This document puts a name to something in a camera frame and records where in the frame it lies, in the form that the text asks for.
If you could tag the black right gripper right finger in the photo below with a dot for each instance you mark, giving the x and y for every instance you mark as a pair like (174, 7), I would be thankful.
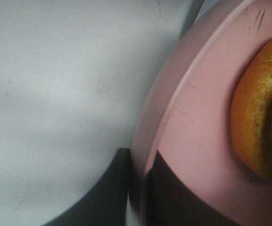
(168, 202)

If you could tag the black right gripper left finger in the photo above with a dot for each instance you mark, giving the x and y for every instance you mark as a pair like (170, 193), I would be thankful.
(105, 204)

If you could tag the pink round plate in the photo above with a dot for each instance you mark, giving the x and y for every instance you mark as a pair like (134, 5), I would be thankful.
(186, 115)

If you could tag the burger with lettuce and tomato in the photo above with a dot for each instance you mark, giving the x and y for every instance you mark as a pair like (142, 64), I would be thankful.
(251, 114)

